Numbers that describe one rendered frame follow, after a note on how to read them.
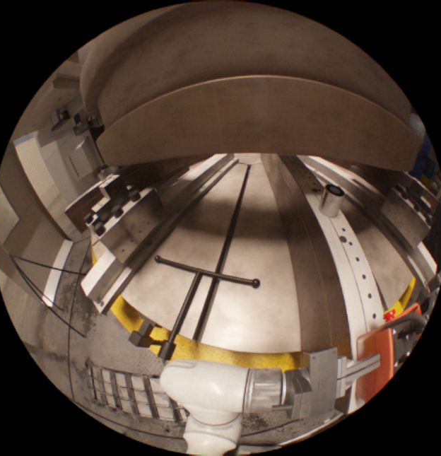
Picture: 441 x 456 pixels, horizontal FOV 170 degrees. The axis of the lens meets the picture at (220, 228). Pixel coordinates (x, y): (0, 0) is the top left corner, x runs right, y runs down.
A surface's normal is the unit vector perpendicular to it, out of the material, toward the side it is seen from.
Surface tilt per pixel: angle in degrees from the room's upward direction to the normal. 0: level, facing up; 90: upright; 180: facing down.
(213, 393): 4
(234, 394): 5
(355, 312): 0
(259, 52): 83
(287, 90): 90
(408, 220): 90
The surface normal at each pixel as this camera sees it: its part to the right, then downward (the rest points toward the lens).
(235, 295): -0.15, -0.69
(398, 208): -0.94, 0.31
